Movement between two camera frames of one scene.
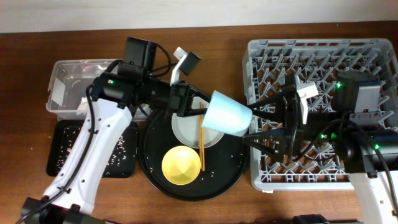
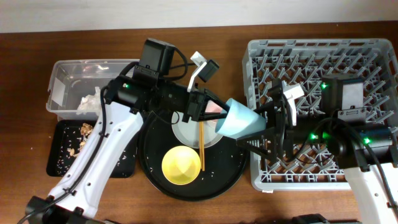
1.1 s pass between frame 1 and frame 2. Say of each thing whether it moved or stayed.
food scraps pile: moved
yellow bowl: stayed
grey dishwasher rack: stayed
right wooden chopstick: stayed
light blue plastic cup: moved
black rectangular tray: stayed
